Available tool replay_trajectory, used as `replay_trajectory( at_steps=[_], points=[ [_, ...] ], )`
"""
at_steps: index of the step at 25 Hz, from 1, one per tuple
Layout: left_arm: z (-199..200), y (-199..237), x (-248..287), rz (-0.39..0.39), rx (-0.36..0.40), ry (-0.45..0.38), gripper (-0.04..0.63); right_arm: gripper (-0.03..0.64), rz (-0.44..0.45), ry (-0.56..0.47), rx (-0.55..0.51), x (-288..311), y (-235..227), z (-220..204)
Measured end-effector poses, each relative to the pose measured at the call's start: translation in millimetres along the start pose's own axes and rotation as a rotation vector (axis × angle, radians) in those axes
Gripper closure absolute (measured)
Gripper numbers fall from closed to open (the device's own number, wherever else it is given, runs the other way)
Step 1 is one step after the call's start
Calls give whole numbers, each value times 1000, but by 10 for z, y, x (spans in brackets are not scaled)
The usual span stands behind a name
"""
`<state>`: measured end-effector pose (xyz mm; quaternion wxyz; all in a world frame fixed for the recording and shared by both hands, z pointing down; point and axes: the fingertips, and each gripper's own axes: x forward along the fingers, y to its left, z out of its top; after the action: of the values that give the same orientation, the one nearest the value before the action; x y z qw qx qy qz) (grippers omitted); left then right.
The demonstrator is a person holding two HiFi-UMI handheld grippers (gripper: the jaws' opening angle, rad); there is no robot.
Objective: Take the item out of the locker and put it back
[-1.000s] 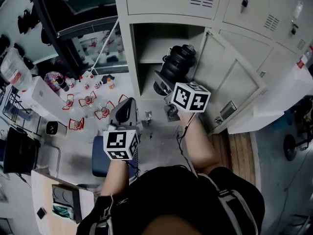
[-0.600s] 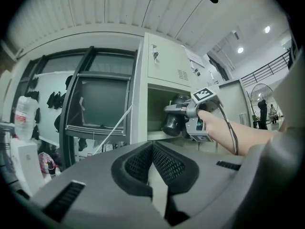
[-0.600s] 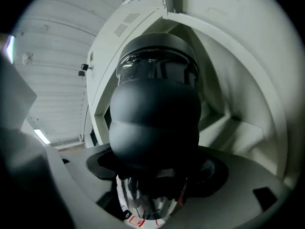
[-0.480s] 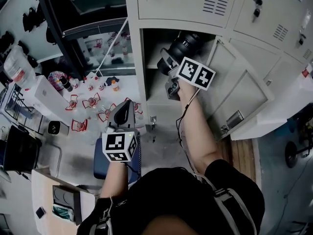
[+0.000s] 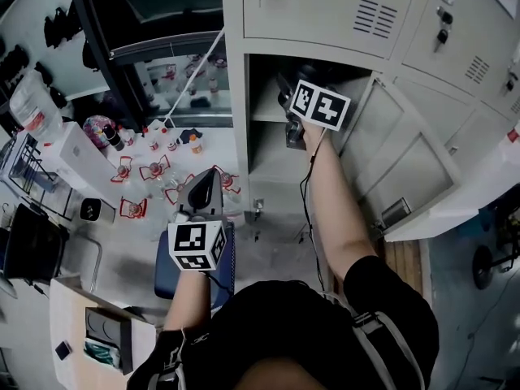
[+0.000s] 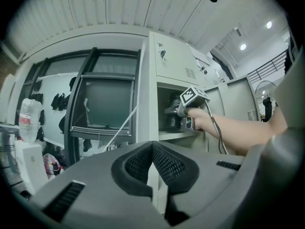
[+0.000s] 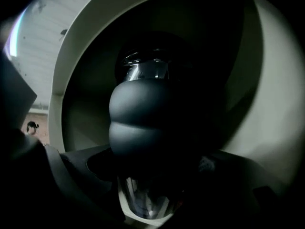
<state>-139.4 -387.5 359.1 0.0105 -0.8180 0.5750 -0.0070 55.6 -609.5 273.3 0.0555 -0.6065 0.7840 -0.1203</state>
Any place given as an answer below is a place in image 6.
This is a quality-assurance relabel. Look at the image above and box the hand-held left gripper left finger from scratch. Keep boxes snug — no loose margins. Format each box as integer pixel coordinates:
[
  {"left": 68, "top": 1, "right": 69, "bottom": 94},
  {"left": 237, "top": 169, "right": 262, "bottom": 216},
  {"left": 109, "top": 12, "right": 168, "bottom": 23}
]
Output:
[{"left": 28, "top": 141, "right": 170, "bottom": 229}]

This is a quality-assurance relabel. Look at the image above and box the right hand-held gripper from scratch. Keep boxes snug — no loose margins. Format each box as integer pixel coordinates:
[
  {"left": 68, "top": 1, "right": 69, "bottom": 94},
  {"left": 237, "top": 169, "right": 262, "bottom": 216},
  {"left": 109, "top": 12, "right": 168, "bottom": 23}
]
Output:
[{"left": 165, "top": 86, "right": 211, "bottom": 131}]

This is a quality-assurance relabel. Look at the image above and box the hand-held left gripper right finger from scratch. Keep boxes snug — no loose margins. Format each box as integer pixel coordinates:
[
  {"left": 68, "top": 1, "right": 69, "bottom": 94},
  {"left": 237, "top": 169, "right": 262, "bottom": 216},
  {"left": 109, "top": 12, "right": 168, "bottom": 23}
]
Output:
[{"left": 152, "top": 141, "right": 246, "bottom": 225}]

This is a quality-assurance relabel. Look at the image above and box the white metal locker cabinet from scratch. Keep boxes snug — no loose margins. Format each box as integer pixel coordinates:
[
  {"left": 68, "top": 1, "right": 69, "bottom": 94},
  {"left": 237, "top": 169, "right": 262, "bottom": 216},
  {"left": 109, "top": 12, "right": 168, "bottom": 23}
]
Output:
[{"left": 142, "top": 31, "right": 261, "bottom": 200}]

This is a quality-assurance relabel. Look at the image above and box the person's right forearm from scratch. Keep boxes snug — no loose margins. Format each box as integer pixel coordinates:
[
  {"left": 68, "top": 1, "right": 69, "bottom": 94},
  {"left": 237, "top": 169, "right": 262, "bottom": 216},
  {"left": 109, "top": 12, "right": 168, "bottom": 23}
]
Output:
[{"left": 203, "top": 111, "right": 288, "bottom": 156}]

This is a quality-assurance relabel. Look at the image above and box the person's right hand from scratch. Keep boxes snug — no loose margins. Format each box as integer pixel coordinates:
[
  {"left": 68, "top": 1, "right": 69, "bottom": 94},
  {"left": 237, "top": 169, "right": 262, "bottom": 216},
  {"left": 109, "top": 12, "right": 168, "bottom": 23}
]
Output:
[{"left": 185, "top": 107, "right": 212, "bottom": 133}]

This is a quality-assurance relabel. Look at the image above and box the colourful helmet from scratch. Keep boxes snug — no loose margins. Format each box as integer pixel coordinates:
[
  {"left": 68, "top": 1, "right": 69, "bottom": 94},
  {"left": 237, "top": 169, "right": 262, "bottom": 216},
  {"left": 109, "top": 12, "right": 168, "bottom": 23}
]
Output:
[{"left": 42, "top": 153, "right": 63, "bottom": 176}]

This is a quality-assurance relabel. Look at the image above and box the white paper notice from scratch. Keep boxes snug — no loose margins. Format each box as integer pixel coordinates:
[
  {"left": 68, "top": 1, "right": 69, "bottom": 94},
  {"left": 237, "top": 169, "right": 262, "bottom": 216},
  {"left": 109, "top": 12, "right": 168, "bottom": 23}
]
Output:
[{"left": 190, "top": 45, "right": 211, "bottom": 65}]

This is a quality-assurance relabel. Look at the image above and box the white cardboard box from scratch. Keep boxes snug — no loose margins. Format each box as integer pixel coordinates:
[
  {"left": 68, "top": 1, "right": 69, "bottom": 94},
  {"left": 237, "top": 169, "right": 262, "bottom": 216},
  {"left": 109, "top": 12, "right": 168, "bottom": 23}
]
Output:
[{"left": 15, "top": 142, "right": 49, "bottom": 193}]

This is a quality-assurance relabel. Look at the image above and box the group of black bags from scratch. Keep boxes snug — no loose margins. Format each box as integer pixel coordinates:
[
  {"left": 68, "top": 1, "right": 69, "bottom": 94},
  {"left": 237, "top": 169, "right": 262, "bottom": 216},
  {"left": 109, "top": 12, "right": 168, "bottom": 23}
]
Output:
[{"left": 28, "top": 77, "right": 78, "bottom": 142}]

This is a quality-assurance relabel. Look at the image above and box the large clear water bottle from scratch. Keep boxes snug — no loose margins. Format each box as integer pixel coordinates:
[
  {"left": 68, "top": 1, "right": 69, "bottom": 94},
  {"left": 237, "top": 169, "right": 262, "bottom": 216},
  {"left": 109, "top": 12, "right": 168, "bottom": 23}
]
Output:
[{"left": 18, "top": 98, "right": 43, "bottom": 145}]

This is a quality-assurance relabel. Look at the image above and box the standing fan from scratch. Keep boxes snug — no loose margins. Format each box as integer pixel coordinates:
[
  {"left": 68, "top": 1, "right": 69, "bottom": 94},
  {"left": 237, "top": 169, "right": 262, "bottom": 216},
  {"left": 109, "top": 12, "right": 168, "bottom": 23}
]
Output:
[{"left": 254, "top": 80, "right": 279, "bottom": 123}]

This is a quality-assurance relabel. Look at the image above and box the black metal railing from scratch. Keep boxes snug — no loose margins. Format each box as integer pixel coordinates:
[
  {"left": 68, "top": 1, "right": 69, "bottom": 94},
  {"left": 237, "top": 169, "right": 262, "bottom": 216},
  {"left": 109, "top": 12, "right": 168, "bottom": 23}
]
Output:
[{"left": 247, "top": 50, "right": 289, "bottom": 83}]

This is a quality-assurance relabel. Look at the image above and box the white pegboard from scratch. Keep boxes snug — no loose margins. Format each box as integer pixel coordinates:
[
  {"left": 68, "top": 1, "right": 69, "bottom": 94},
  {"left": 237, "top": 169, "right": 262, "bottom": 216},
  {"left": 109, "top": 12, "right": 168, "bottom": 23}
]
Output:
[{"left": 28, "top": 72, "right": 80, "bottom": 149}]

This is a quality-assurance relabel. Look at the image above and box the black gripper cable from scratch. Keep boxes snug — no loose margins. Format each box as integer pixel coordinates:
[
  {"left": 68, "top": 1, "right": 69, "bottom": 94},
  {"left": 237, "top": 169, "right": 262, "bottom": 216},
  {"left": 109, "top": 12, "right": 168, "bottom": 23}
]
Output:
[{"left": 205, "top": 101, "right": 229, "bottom": 155}]

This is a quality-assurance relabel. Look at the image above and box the white rope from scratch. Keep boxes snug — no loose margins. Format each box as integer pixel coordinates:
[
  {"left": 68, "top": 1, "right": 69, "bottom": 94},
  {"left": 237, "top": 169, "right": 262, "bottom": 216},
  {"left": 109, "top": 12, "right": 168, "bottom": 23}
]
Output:
[{"left": 102, "top": 104, "right": 140, "bottom": 153}]

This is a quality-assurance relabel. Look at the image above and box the black window frame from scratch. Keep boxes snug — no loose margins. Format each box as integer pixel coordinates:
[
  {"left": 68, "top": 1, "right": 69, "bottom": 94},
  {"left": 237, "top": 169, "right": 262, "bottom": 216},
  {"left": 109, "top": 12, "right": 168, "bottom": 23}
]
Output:
[{"left": 63, "top": 47, "right": 142, "bottom": 167}]

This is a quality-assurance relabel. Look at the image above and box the black wire rack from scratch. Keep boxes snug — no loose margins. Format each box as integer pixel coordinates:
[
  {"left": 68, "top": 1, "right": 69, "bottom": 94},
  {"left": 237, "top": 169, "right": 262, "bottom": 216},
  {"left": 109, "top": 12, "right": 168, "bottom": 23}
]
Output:
[{"left": 0, "top": 122, "right": 20, "bottom": 154}]

